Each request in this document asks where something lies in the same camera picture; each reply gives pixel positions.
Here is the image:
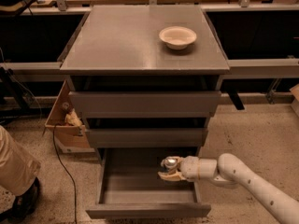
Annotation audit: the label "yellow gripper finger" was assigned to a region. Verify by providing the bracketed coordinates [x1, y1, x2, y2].
[161, 156, 183, 167]
[158, 171, 186, 182]

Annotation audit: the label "redbull can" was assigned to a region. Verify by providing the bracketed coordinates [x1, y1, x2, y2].
[163, 157, 178, 174]

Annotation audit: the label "grey middle drawer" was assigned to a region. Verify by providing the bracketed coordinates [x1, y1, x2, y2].
[86, 128, 207, 148]

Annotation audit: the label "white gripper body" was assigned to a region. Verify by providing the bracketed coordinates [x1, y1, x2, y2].
[180, 156, 199, 181]

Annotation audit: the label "beige trouser leg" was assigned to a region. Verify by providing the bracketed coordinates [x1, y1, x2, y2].
[0, 126, 41, 196]

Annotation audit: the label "cardboard box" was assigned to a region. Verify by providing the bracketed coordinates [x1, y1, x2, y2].
[45, 81, 93, 153]

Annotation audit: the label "black floor cable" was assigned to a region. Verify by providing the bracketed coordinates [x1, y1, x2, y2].
[51, 123, 78, 224]

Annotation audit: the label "grey open bottom drawer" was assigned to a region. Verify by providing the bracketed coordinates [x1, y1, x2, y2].
[87, 147, 211, 219]

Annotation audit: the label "metal rail frame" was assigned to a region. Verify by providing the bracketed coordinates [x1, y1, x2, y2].
[1, 58, 299, 82]

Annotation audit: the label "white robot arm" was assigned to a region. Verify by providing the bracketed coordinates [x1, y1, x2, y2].
[158, 153, 299, 224]

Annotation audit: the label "grey drawer cabinet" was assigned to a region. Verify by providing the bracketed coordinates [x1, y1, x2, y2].
[59, 5, 231, 161]

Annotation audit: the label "black shoe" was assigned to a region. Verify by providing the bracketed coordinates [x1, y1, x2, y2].
[0, 178, 40, 224]

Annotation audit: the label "crumpled item in box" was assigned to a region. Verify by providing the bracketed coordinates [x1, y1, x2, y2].
[64, 109, 82, 127]

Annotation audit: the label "grey top drawer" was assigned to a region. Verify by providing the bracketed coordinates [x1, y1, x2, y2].
[69, 91, 221, 119]

